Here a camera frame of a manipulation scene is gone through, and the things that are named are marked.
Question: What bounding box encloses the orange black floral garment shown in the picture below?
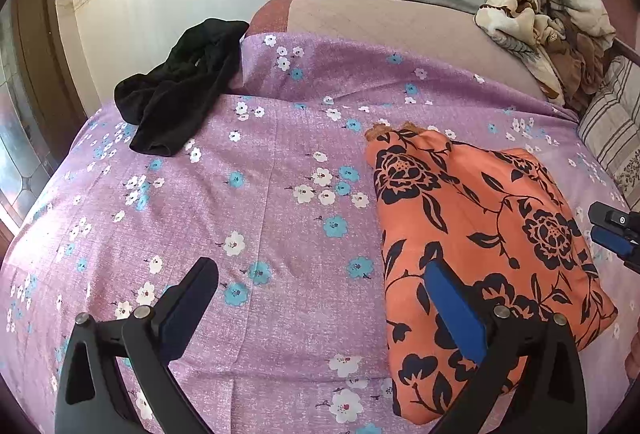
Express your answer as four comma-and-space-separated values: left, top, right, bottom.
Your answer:
366, 124, 617, 425

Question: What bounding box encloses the striped beige pillow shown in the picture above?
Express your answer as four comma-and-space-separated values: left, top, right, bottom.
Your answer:
578, 56, 639, 212

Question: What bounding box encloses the brown cream patterned blanket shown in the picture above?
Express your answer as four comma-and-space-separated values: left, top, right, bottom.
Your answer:
474, 0, 616, 113

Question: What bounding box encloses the pinkish beige mattress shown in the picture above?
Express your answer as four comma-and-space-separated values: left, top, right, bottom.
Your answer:
248, 0, 544, 100

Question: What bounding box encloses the purple floral bed sheet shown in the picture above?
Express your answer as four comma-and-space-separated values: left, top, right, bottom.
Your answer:
1, 33, 624, 433

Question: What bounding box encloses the wooden door with glass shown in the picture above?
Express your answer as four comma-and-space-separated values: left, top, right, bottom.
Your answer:
1, 0, 87, 251

